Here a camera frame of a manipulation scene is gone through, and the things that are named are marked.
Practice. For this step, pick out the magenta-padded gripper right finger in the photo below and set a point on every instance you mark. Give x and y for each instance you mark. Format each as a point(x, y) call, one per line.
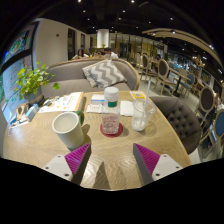
point(146, 158)

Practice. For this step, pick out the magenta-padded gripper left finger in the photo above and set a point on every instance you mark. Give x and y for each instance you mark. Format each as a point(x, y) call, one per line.
point(78, 158)

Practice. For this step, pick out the clear white-capped water bottle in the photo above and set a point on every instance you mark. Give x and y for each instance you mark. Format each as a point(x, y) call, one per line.
point(110, 120)

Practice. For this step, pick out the white mug with green leaf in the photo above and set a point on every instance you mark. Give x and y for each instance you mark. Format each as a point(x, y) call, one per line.
point(70, 131)

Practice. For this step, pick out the round red coaster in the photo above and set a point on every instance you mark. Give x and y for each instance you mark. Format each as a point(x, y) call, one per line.
point(104, 131)

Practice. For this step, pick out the clear plastic cup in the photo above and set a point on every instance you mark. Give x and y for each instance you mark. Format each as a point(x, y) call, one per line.
point(140, 118)

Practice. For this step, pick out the dark tufted armchair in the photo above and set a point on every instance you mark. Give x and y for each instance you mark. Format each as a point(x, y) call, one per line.
point(180, 123)

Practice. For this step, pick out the white paper napkin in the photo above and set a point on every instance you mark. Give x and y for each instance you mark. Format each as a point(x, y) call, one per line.
point(126, 108)

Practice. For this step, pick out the printed paper sheet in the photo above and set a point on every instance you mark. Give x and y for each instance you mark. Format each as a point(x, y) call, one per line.
point(61, 103)

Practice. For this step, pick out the white tissue box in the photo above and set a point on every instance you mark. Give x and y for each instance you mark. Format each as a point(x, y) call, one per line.
point(96, 100)

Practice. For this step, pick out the yellow white card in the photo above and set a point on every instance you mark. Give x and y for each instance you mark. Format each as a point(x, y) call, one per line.
point(138, 95)

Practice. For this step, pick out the small white blue carton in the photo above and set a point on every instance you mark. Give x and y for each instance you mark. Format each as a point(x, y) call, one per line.
point(31, 112)

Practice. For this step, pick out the white drinking straw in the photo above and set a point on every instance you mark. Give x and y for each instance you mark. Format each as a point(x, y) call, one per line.
point(147, 90)

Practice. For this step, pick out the grey curved sofa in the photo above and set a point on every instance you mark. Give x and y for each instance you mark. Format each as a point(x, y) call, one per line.
point(66, 75)

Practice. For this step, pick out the grey white chevron cushion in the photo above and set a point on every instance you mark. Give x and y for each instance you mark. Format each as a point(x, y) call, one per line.
point(104, 74)

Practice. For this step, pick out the green potted plant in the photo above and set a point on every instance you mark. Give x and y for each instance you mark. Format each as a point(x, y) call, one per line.
point(31, 81)

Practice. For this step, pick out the group of dining chairs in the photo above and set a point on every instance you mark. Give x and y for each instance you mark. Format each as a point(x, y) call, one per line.
point(163, 70)

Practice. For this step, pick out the person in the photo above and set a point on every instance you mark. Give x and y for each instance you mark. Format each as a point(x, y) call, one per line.
point(110, 53)
point(80, 54)

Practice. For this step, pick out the window with holiday stickers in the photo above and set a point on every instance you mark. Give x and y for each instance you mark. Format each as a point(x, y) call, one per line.
point(16, 66)

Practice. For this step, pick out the ceiling spot lights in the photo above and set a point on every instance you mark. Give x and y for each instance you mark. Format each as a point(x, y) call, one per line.
point(132, 1)

